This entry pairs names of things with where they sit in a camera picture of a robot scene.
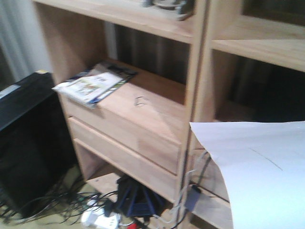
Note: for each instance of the white paper sheet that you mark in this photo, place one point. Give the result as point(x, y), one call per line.
point(263, 167)

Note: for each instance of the wooden shelf unit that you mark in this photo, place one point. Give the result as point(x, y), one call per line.
point(143, 130)

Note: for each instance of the magazine stack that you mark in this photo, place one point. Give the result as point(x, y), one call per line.
point(92, 85)

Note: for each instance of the grey power adapter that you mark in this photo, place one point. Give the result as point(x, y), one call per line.
point(192, 197)

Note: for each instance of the black blue router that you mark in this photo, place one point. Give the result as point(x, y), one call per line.
point(136, 200)

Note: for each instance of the white power strip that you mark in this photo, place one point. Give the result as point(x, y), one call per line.
point(94, 217)

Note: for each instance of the black computer monitor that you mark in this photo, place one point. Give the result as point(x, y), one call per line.
point(35, 144)

